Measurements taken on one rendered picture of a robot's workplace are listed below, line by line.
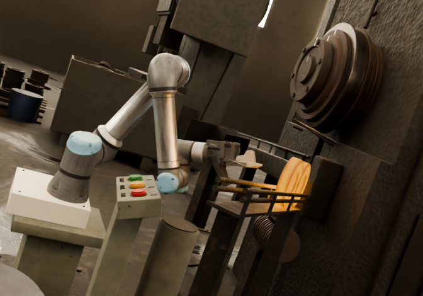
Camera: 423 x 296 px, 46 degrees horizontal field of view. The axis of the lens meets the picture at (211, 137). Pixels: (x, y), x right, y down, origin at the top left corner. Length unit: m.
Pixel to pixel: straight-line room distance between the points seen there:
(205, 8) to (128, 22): 7.44
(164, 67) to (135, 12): 10.35
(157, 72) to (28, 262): 0.80
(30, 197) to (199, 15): 3.17
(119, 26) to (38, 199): 10.36
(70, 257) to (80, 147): 0.40
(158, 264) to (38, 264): 0.58
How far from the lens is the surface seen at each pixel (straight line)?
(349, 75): 2.00
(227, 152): 1.78
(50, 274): 1.92
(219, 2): 4.73
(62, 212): 1.82
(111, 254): 1.39
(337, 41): 2.12
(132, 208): 1.28
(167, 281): 1.47
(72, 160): 1.82
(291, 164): 1.51
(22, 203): 1.81
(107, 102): 4.36
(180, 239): 1.43
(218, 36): 4.72
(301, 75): 2.17
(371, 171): 1.85
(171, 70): 1.72
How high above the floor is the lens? 0.93
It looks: 6 degrees down
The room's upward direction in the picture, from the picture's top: 19 degrees clockwise
